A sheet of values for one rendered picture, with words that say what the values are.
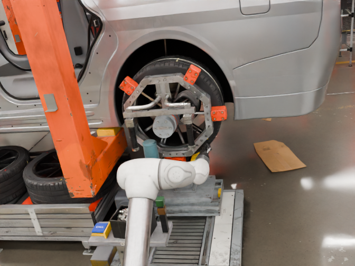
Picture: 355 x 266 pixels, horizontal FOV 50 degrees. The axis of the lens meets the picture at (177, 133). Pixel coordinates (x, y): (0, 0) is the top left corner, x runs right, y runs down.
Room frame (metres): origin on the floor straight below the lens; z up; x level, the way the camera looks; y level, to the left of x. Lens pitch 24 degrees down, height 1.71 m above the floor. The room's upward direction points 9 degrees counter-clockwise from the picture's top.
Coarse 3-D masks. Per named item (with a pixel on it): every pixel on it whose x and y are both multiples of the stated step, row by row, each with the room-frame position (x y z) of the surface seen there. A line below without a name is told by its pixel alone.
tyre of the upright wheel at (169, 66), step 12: (156, 60) 2.42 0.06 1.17; (168, 60) 2.34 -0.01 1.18; (180, 60) 2.35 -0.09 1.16; (192, 60) 2.42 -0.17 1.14; (144, 72) 2.30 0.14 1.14; (156, 72) 2.29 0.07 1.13; (168, 72) 2.27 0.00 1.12; (180, 72) 2.25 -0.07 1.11; (204, 72) 2.30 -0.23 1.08; (204, 84) 2.22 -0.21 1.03; (216, 84) 2.30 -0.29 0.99; (216, 96) 2.20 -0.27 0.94; (216, 132) 2.21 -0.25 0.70
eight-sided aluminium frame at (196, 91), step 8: (144, 80) 2.22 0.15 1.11; (152, 80) 2.21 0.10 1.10; (160, 80) 2.20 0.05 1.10; (168, 80) 2.18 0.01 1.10; (176, 80) 2.17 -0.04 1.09; (136, 88) 2.23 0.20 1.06; (192, 88) 2.15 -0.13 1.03; (200, 88) 2.19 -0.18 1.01; (136, 96) 2.24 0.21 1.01; (200, 96) 2.16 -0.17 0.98; (208, 96) 2.16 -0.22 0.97; (128, 104) 2.25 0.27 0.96; (208, 104) 2.13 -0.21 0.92; (208, 112) 2.17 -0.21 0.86; (208, 120) 2.14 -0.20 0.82; (136, 128) 2.29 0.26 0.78; (208, 128) 2.13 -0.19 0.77; (136, 136) 2.25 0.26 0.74; (144, 136) 2.29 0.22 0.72; (200, 136) 2.16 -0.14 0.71; (208, 136) 2.14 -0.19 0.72; (200, 144) 2.15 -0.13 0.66; (160, 152) 2.22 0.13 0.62; (168, 152) 2.20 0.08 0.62; (176, 152) 2.19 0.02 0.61; (184, 152) 2.18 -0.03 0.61; (192, 152) 2.16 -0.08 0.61
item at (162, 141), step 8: (144, 88) 2.48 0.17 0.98; (176, 88) 2.28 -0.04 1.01; (176, 96) 2.28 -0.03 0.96; (136, 104) 2.36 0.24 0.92; (144, 104) 2.55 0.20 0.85; (160, 104) 2.31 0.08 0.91; (200, 112) 2.25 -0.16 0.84; (144, 120) 2.44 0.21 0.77; (152, 120) 2.54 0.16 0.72; (144, 128) 2.37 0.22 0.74; (152, 128) 2.45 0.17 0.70; (176, 128) 2.29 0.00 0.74; (200, 128) 2.27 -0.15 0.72; (152, 136) 2.35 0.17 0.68; (176, 136) 2.43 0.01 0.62; (184, 136) 2.41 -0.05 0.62; (160, 144) 2.30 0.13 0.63; (168, 144) 2.31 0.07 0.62; (176, 144) 2.31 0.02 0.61; (184, 144) 2.27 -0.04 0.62
